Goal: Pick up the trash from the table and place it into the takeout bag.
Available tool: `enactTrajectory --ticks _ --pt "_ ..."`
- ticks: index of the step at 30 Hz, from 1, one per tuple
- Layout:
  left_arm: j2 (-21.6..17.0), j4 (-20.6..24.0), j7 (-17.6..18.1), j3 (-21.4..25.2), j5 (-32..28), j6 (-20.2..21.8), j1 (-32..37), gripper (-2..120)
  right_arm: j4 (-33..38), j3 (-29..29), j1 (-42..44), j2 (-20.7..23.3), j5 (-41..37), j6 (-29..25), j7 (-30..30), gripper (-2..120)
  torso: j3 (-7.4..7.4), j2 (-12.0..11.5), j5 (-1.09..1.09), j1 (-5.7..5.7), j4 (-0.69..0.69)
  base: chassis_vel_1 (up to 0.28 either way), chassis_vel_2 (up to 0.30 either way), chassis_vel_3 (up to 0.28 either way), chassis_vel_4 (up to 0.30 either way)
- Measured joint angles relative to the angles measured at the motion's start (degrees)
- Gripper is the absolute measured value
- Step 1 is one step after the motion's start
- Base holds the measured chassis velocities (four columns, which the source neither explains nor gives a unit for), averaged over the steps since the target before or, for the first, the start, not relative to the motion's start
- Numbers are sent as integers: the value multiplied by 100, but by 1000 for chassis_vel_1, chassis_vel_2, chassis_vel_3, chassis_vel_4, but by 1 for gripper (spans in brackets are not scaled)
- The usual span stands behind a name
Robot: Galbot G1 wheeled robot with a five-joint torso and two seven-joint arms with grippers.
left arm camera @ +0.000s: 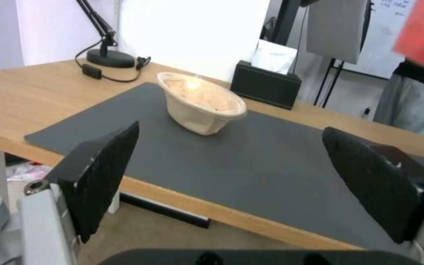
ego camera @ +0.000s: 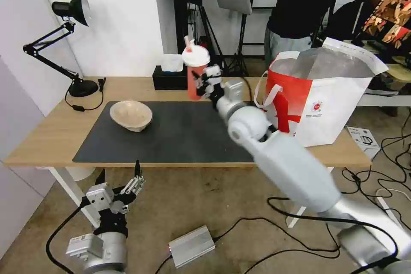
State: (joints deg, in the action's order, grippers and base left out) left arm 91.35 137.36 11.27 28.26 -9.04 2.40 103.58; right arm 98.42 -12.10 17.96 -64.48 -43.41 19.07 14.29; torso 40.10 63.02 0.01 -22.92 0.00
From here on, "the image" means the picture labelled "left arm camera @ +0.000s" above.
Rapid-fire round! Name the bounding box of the black bar under table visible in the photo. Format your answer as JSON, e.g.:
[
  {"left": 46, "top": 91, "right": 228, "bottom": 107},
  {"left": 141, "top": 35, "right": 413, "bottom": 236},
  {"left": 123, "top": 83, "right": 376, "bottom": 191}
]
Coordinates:
[{"left": 119, "top": 192, "right": 211, "bottom": 229}]

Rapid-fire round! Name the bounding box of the white tissue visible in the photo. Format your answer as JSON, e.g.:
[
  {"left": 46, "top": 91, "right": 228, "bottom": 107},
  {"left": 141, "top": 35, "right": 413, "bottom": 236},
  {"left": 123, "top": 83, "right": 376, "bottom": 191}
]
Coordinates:
[{"left": 251, "top": 39, "right": 298, "bottom": 75}]

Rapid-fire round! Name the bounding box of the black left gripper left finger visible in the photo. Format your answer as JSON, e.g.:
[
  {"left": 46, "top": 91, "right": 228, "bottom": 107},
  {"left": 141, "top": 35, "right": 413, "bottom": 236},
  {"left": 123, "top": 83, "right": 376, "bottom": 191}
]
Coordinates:
[{"left": 17, "top": 120, "right": 141, "bottom": 265}]

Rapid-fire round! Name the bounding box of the beige takeout bowl with lid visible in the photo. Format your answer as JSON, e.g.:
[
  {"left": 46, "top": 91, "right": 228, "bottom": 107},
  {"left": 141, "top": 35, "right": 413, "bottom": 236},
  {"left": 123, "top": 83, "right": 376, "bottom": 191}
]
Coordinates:
[{"left": 156, "top": 72, "right": 248, "bottom": 136}]

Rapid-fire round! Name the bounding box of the person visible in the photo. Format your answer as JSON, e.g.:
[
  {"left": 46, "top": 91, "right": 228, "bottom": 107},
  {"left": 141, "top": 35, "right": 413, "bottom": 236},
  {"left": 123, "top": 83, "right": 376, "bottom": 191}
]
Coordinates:
[{"left": 373, "top": 54, "right": 424, "bottom": 138}]

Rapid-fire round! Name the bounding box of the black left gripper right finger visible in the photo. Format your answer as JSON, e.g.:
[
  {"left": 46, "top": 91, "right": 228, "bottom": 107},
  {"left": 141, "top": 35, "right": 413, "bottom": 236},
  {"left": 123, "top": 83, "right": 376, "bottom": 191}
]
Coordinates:
[{"left": 323, "top": 127, "right": 424, "bottom": 265}]

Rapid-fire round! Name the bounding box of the dark grey desk mat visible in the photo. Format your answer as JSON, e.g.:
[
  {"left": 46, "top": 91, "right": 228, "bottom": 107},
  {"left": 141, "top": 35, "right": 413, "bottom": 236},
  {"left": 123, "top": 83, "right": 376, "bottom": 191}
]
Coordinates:
[{"left": 24, "top": 82, "right": 424, "bottom": 252}]

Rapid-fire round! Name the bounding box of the whiteboard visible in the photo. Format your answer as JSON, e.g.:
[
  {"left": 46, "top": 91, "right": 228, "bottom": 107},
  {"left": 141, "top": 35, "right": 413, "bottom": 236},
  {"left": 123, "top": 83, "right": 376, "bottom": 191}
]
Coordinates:
[{"left": 339, "top": 0, "right": 418, "bottom": 81}]

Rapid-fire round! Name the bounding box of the black desk lamp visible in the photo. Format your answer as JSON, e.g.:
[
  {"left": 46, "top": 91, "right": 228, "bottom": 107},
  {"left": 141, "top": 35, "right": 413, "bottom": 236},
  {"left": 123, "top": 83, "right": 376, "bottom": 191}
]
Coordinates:
[{"left": 74, "top": 0, "right": 135, "bottom": 68}]

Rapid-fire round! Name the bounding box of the black lamp cable with switch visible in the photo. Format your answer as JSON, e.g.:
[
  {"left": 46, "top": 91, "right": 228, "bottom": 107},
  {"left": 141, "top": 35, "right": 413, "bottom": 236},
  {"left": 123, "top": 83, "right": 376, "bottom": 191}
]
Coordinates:
[{"left": 74, "top": 41, "right": 152, "bottom": 83}]

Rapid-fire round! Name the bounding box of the black tissue box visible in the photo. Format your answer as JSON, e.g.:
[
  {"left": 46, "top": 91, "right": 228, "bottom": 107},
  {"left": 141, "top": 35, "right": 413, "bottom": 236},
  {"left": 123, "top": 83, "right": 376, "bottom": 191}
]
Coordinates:
[{"left": 230, "top": 60, "right": 303, "bottom": 110}]

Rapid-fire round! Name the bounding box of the black stand pole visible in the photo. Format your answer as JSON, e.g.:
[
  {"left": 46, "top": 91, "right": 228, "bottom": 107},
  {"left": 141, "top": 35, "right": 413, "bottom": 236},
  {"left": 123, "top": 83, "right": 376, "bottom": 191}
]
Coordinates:
[{"left": 258, "top": 0, "right": 303, "bottom": 47}]

